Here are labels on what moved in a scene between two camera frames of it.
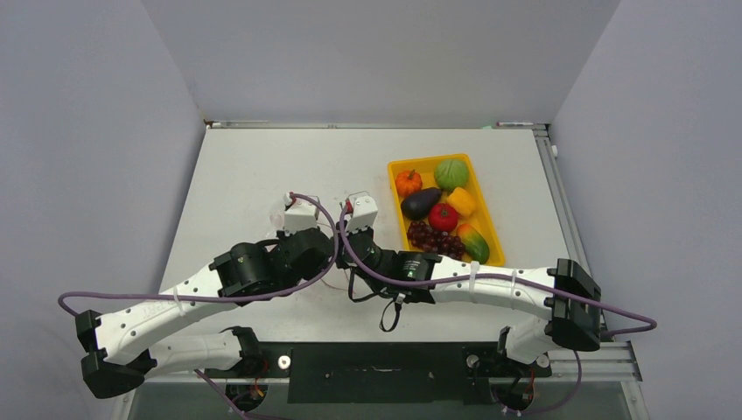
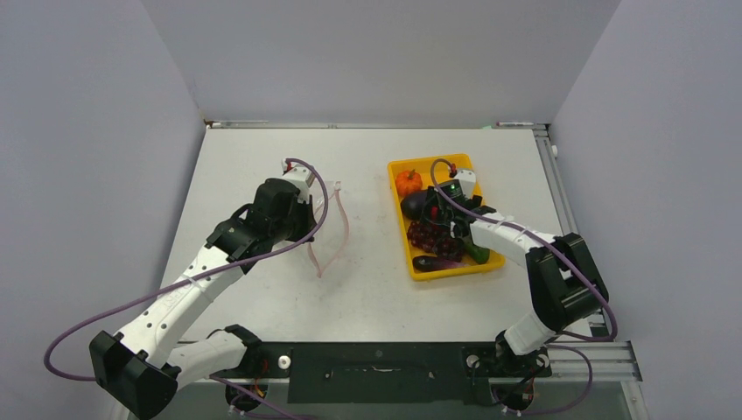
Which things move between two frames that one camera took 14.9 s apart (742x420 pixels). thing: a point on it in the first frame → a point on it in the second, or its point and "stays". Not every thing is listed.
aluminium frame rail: x=614 y=360 stays
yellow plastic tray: x=480 y=218 stays
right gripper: x=339 y=237 → x=432 y=202
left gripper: x=283 y=238 → x=309 y=221
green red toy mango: x=474 y=243 stays
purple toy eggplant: x=416 y=206 stays
